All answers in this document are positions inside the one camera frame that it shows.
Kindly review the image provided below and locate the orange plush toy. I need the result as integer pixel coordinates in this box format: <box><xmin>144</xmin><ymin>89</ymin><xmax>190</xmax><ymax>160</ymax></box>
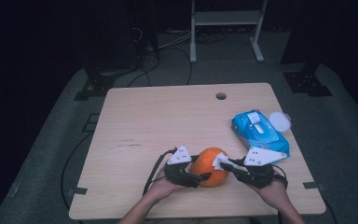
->
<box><xmin>188</xmin><ymin>147</ymin><xmax>231</xmax><ymax>188</ymax></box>

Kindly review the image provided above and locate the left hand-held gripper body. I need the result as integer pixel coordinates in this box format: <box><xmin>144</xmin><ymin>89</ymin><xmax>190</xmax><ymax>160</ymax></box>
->
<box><xmin>163</xmin><ymin>145</ymin><xmax>202</xmax><ymax>189</ymax></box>

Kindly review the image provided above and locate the blue wet wipes pack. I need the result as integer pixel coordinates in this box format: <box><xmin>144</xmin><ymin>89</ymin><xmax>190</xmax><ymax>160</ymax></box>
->
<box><xmin>230</xmin><ymin>108</ymin><xmax>292</xmax><ymax>158</ymax></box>

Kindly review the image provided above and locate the white metal stand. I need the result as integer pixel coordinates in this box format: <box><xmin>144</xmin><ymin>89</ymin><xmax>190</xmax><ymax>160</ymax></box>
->
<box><xmin>189</xmin><ymin>0</ymin><xmax>269</xmax><ymax>63</ymax></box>

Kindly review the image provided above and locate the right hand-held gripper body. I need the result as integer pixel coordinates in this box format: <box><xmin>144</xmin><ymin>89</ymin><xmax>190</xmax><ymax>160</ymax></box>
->
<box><xmin>237</xmin><ymin>146</ymin><xmax>288</xmax><ymax>190</ymax></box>

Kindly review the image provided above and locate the hand-held gripper black cable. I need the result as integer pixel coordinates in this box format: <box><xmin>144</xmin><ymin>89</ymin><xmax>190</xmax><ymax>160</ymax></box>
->
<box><xmin>142</xmin><ymin>147</ymin><xmax>178</xmax><ymax>197</ymax></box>
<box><xmin>273</xmin><ymin>164</ymin><xmax>289</xmax><ymax>189</ymax></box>

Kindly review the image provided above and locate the black stand base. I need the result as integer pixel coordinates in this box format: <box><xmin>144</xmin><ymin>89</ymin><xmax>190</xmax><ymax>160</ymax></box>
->
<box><xmin>73</xmin><ymin>66</ymin><xmax>119</xmax><ymax>102</ymax></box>
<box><xmin>282</xmin><ymin>62</ymin><xmax>334</xmax><ymax>97</ymax></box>

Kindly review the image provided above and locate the left hand-held gripper black cable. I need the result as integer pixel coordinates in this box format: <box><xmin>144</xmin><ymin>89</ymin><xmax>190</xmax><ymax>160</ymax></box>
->
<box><xmin>142</xmin><ymin>147</ymin><xmax>178</xmax><ymax>197</ymax></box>

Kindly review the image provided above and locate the black floor cable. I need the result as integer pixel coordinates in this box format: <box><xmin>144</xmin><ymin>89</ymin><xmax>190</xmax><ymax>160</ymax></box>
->
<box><xmin>126</xmin><ymin>50</ymin><xmax>161</xmax><ymax>88</ymax></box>
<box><xmin>167</xmin><ymin>46</ymin><xmax>194</xmax><ymax>86</ymax></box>
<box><xmin>60</xmin><ymin>132</ymin><xmax>94</xmax><ymax>211</ymax></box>

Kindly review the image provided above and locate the right hand-held gripper black cable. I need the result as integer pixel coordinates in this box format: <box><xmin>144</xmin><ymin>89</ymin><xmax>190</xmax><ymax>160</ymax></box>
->
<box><xmin>273</xmin><ymin>164</ymin><xmax>289</xmax><ymax>189</ymax></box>

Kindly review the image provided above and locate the white wet wipe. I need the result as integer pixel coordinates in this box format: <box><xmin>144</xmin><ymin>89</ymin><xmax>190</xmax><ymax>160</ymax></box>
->
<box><xmin>212</xmin><ymin>152</ymin><xmax>241</xmax><ymax>172</ymax></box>

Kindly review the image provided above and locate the white floor cable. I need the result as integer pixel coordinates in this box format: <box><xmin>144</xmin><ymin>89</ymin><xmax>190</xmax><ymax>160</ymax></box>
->
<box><xmin>158</xmin><ymin>31</ymin><xmax>194</xmax><ymax>50</ymax></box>

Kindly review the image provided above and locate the grey tape piece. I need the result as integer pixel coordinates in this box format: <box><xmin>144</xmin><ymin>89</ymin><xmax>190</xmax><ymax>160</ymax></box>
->
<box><xmin>302</xmin><ymin>181</ymin><xmax>325</xmax><ymax>191</ymax></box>
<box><xmin>67</xmin><ymin>186</ymin><xmax>89</xmax><ymax>196</ymax></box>

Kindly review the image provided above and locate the person's right hand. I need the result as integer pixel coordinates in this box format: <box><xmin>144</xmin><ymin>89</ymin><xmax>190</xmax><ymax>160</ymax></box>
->
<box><xmin>260</xmin><ymin>183</ymin><xmax>290</xmax><ymax>213</ymax></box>

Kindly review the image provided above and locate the person's left hand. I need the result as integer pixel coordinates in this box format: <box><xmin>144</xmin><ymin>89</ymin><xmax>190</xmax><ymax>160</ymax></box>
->
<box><xmin>144</xmin><ymin>169</ymin><xmax>185</xmax><ymax>202</ymax></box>

